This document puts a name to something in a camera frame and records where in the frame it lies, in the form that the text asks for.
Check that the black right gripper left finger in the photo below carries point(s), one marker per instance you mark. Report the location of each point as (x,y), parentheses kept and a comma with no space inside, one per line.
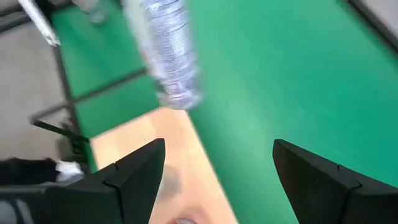
(124,196)

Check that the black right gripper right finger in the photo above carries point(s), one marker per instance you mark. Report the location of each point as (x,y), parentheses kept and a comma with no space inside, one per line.
(335,199)

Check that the green table mat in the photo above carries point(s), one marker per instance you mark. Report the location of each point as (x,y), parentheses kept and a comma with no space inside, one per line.
(280,77)

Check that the black metal table frame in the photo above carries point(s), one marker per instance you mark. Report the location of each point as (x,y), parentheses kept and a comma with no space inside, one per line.
(376,28)

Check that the wooden board tray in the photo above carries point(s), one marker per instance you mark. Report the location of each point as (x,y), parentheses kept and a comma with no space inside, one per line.
(186,161)

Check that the white metal bar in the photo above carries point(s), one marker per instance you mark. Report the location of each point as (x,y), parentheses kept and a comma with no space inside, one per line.
(40,25)

